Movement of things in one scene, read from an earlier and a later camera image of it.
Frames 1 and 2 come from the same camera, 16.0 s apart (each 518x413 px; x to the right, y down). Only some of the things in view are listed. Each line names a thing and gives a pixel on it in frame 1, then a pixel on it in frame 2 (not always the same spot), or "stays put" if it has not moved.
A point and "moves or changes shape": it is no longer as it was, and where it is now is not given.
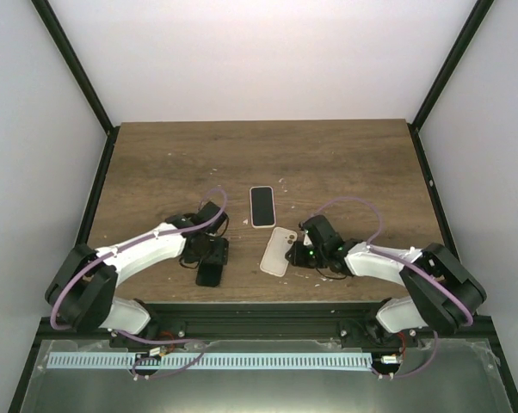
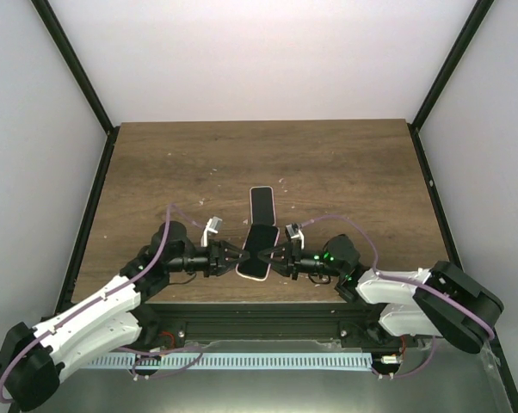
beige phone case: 262,212 stays put
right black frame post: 480,11 stays put
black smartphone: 209,274 to 262,237
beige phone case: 274,260 moves or changes shape
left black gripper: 218,256 to 218,258
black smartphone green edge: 262,206 stays put
